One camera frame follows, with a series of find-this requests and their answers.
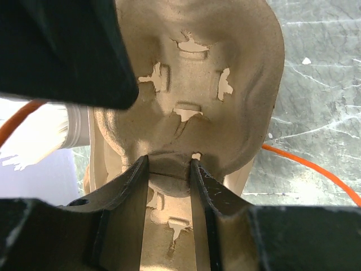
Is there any cardboard cup carrier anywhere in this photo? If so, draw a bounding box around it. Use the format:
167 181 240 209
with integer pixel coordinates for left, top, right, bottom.
84 1 284 270

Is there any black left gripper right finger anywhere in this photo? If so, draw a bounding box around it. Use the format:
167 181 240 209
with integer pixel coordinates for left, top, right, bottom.
190 160 360 270

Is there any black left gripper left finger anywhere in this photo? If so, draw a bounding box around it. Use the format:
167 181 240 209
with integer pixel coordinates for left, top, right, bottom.
1 156 149 270

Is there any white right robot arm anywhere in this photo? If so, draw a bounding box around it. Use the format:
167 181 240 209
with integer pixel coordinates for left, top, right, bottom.
1 1 139 170

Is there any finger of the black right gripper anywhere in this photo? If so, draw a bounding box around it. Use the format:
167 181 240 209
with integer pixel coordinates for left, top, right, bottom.
1 1 139 110

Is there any brown paper takeout bag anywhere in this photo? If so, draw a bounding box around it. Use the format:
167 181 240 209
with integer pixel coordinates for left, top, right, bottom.
0 98 361 208

